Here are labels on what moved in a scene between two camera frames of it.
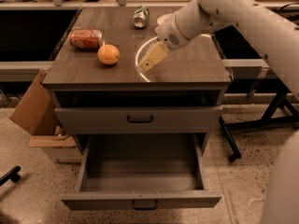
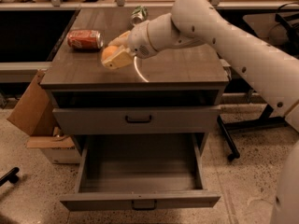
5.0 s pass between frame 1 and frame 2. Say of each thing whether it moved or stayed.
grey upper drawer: stayed
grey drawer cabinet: stayed
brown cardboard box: stayed
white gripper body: moved
